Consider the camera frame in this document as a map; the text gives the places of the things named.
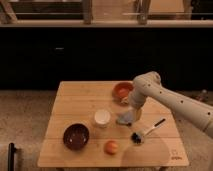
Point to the wooden railing shelf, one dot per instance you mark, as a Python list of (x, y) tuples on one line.
[(106, 13)]

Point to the orange fruit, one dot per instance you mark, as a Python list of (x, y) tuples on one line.
[(111, 147)]

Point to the grey blue towel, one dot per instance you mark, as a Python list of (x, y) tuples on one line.
[(125, 118)]

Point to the purple bowl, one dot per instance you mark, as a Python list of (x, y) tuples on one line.
[(76, 136)]

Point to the orange bowl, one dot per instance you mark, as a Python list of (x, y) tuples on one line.
[(121, 91)]

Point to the wooden table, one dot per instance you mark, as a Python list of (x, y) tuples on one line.
[(77, 102)]

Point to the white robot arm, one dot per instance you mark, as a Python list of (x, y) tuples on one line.
[(196, 112)]

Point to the black handle on floor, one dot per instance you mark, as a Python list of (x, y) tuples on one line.
[(11, 153)]

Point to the white cup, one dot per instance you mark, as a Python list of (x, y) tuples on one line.
[(102, 118)]

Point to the black and white dish brush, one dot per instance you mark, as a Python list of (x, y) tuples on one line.
[(139, 137)]

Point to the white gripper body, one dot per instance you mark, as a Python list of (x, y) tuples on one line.
[(136, 99)]

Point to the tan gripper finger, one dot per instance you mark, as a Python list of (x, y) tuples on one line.
[(137, 114)]

